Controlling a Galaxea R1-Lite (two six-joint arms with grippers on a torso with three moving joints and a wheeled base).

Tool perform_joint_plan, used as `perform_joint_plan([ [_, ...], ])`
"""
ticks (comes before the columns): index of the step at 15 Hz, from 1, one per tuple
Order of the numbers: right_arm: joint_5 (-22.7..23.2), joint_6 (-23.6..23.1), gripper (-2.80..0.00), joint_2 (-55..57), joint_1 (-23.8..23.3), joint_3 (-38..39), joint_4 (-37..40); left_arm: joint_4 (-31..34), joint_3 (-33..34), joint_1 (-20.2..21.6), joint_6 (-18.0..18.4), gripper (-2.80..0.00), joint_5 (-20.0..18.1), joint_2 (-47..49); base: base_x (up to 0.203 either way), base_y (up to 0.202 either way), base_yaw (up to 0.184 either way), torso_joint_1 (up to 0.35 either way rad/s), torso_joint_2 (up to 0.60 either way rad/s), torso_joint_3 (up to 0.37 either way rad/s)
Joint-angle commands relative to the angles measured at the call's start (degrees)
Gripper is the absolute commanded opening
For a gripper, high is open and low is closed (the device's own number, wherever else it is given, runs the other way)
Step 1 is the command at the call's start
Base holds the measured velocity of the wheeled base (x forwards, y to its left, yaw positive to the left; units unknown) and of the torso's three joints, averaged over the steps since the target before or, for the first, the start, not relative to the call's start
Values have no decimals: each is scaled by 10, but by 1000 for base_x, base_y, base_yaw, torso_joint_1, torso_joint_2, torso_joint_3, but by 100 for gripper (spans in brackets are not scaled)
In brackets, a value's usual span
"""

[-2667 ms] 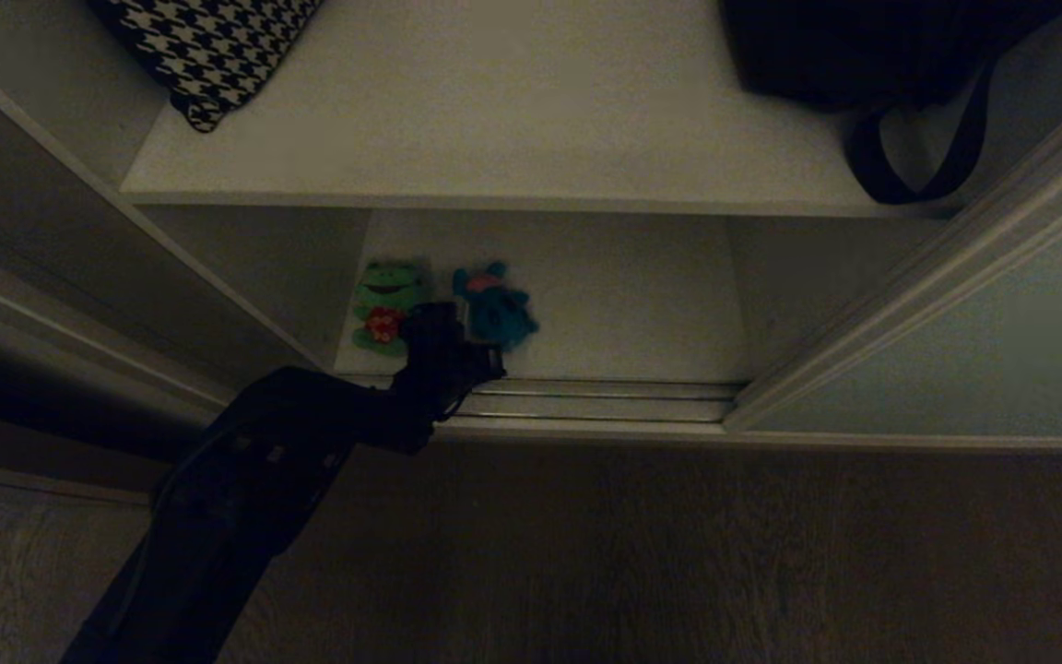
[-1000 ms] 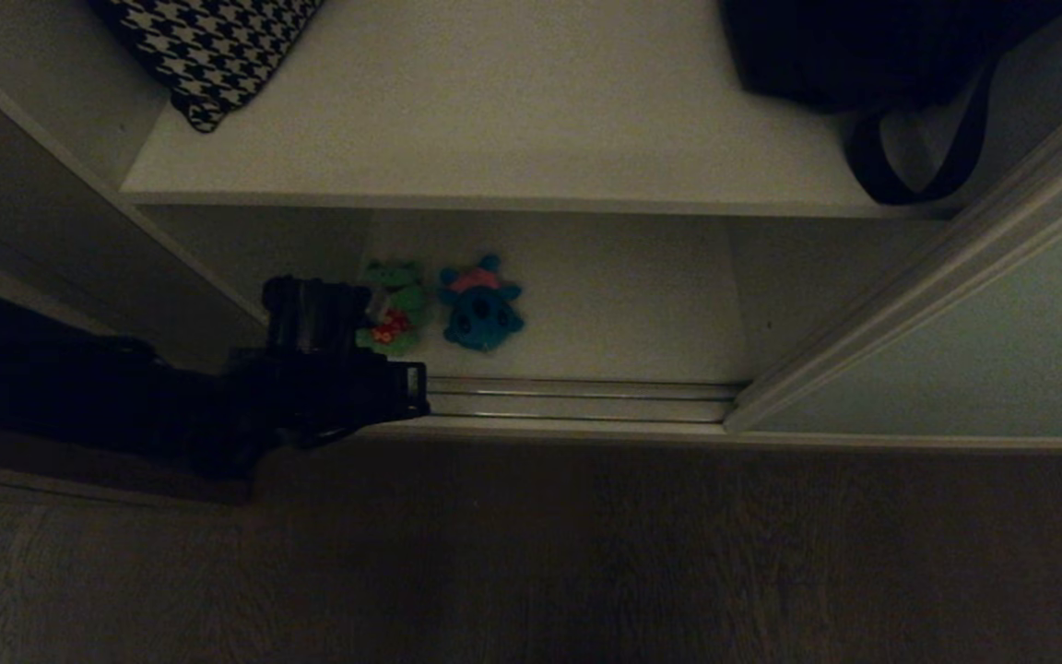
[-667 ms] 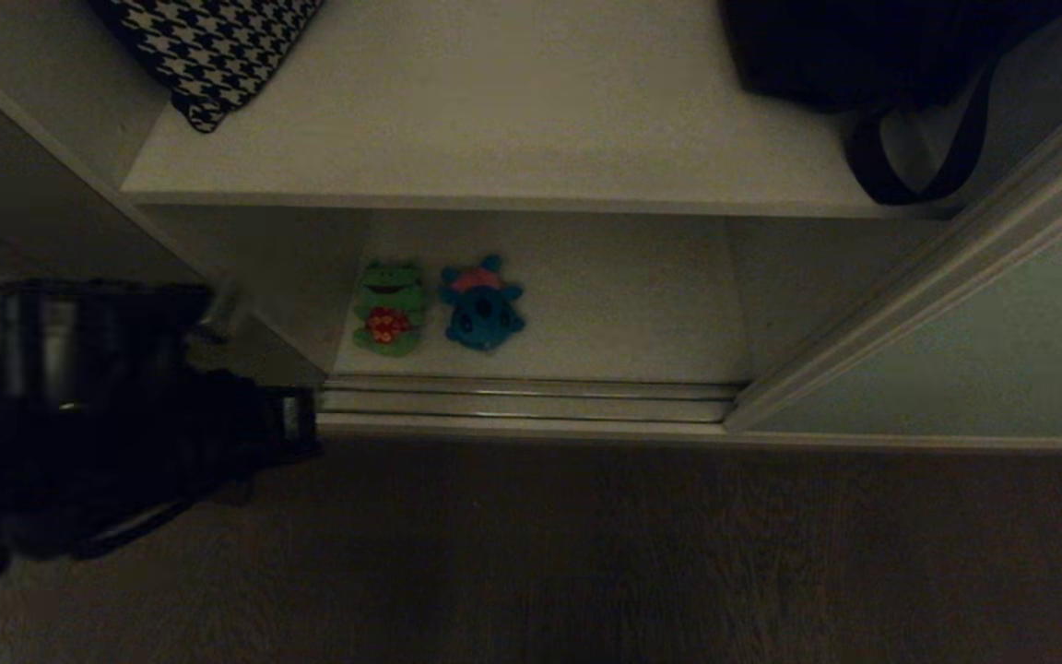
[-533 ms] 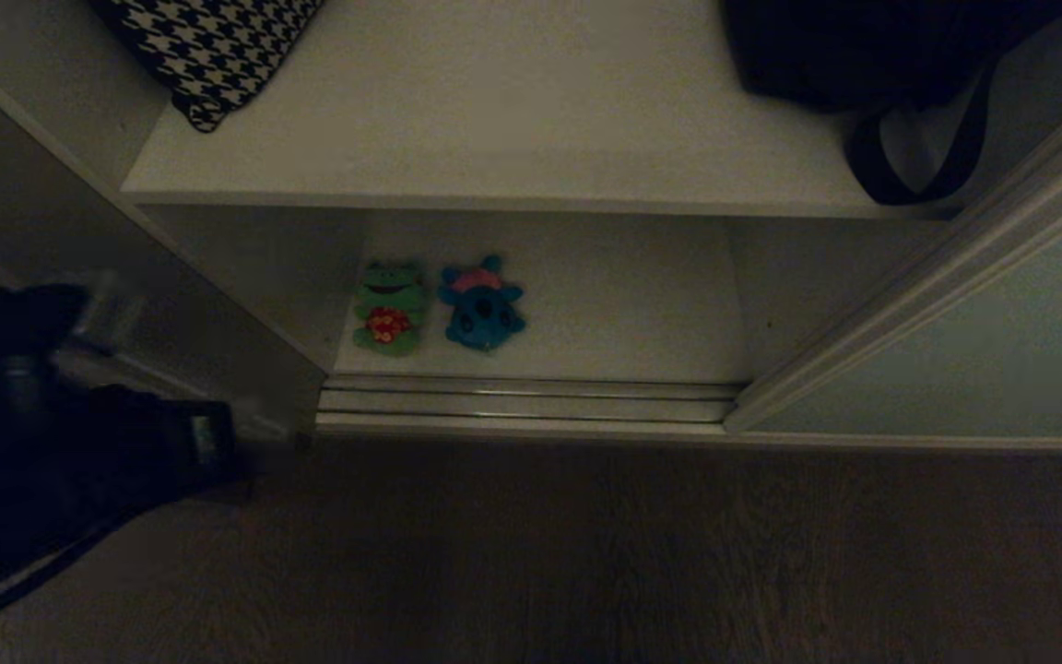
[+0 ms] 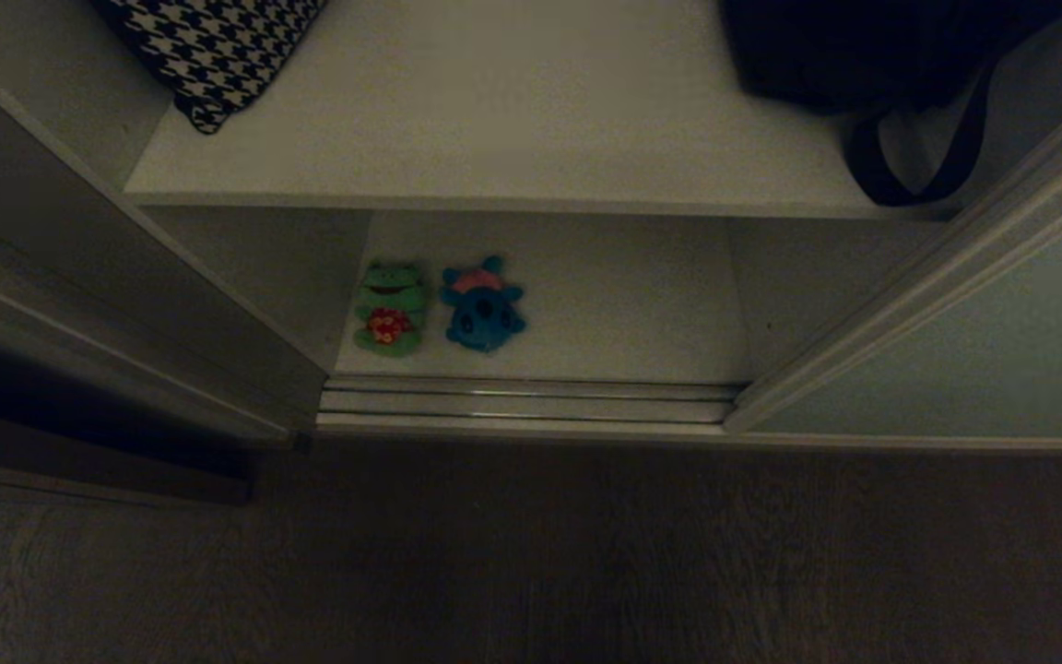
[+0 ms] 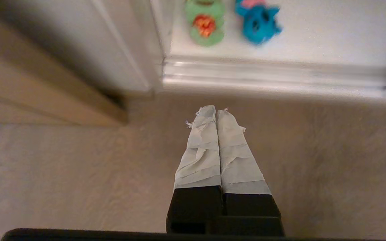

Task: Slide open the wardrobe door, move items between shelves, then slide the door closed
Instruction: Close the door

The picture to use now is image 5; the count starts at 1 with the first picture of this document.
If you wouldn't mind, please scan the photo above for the metal sliding door track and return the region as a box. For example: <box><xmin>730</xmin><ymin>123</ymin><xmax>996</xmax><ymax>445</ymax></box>
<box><xmin>314</xmin><ymin>373</ymin><xmax>749</xmax><ymax>436</ymax></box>

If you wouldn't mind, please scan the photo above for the white wardrobe shelf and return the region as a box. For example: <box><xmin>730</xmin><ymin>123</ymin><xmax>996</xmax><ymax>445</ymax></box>
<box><xmin>123</xmin><ymin>0</ymin><xmax>1062</xmax><ymax>221</ymax></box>

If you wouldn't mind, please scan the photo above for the left sliding wardrobe door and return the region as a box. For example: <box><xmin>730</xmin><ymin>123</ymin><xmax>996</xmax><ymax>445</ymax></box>
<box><xmin>0</xmin><ymin>34</ymin><xmax>329</xmax><ymax>445</ymax></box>

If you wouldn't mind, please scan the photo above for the sliding wardrobe door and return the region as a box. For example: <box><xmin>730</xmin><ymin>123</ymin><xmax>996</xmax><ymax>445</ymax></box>
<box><xmin>723</xmin><ymin>72</ymin><xmax>1062</xmax><ymax>452</ymax></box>
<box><xmin>0</xmin><ymin>34</ymin><xmax>329</xmax><ymax>445</ymax></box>

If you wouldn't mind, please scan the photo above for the blue plush toy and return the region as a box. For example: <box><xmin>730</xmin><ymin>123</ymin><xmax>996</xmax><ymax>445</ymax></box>
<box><xmin>439</xmin><ymin>255</ymin><xmax>528</xmax><ymax>354</ymax></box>

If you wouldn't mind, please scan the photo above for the green frog plush toy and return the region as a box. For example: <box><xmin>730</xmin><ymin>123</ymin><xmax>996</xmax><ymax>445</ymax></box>
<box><xmin>353</xmin><ymin>262</ymin><xmax>431</xmax><ymax>358</ymax></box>

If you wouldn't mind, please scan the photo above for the houndstooth black white bag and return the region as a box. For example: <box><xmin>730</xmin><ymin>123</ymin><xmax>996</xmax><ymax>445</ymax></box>
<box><xmin>91</xmin><ymin>0</ymin><xmax>329</xmax><ymax>136</ymax></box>

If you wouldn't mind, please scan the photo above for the black bag with strap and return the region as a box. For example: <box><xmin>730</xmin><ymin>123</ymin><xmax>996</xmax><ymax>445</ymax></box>
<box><xmin>718</xmin><ymin>0</ymin><xmax>1062</xmax><ymax>208</ymax></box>

